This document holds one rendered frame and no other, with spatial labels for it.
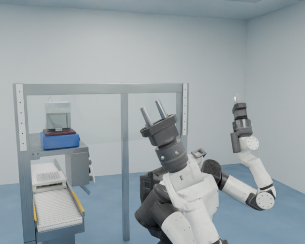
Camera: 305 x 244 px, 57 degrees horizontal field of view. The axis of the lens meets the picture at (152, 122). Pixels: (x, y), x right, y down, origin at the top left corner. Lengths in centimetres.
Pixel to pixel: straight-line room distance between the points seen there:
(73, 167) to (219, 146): 449
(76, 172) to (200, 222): 100
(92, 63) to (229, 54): 265
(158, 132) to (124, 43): 436
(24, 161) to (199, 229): 102
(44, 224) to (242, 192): 112
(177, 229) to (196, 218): 13
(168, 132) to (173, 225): 33
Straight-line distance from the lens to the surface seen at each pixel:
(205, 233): 91
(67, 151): 169
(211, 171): 140
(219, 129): 585
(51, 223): 185
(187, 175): 89
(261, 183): 143
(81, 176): 174
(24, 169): 163
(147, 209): 109
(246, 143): 137
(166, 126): 85
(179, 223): 102
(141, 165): 540
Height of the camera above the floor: 171
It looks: 8 degrees down
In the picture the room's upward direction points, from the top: straight up
